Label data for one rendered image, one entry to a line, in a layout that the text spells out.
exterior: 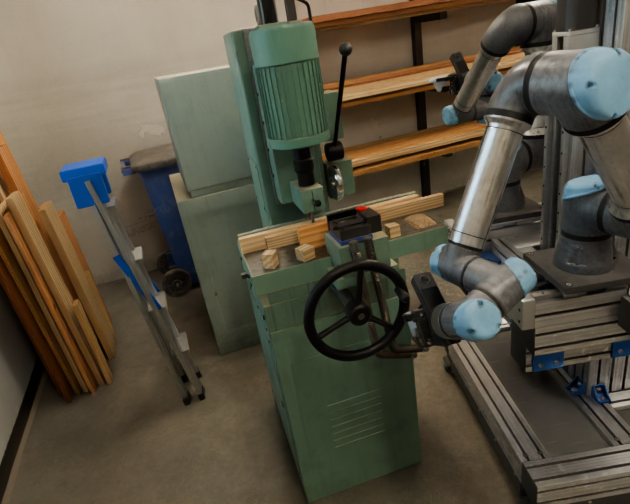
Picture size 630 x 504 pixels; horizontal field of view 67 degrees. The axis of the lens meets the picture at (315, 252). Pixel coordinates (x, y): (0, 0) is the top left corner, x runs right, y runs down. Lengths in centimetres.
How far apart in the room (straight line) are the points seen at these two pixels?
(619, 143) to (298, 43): 75
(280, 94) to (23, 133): 268
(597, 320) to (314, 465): 98
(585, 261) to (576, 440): 65
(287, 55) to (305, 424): 110
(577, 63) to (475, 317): 46
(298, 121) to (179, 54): 244
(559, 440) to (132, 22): 332
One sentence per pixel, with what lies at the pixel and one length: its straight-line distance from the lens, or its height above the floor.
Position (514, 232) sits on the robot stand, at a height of 73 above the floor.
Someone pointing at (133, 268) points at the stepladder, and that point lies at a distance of 209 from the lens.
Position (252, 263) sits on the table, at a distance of 140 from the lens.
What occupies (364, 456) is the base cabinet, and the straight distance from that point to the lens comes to 182.
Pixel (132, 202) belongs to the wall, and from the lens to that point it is 380.
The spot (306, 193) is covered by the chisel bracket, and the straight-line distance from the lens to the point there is 140.
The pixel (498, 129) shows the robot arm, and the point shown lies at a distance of 105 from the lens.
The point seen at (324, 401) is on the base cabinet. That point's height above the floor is 41.
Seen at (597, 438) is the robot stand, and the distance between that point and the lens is 182.
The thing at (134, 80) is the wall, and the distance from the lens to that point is 369.
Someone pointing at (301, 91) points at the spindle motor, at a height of 134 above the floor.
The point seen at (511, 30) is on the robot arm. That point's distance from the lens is 171.
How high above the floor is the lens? 146
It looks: 24 degrees down
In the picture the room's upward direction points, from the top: 10 degrees counter-clockwise
